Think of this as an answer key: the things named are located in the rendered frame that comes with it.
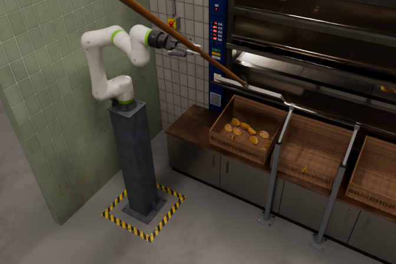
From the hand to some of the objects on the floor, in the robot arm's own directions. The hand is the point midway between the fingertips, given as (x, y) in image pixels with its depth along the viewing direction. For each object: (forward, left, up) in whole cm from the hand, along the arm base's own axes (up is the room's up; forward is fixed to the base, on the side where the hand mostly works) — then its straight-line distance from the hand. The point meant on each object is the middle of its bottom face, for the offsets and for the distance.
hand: (194, 49), depth 178 cm
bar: (+25, +73, -195) cm, 210 cm away
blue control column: (-51, +217, -195) cm, 296 cm away
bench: (+42, +94, -195) cm, 221 cm away
